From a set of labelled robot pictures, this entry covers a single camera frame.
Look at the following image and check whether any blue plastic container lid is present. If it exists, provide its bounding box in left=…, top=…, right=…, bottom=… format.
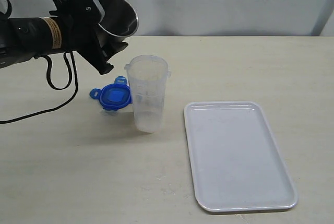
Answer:
left=89, top=76, right=132, bottom=113

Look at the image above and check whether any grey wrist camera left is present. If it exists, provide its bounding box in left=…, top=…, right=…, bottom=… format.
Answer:
left=71, top=0, right=105, bottom=25

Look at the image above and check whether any stainless steel cup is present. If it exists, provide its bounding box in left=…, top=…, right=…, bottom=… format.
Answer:
left=98, top=0, right=139, bottom=42

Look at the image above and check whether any white plastic tray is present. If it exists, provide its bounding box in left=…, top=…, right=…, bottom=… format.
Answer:
left=184, top=101, right=298, bottom=213

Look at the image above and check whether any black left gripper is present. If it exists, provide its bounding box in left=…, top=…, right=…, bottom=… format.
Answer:
left=49, top=0, right=128, bottom=75

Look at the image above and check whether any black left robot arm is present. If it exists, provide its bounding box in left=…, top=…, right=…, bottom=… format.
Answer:
left=1, top=0, right=139, bottom=75

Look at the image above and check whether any clear plastic tea bottle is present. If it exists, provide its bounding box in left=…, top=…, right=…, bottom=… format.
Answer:
left=124, top=55, right=171, bottom=133

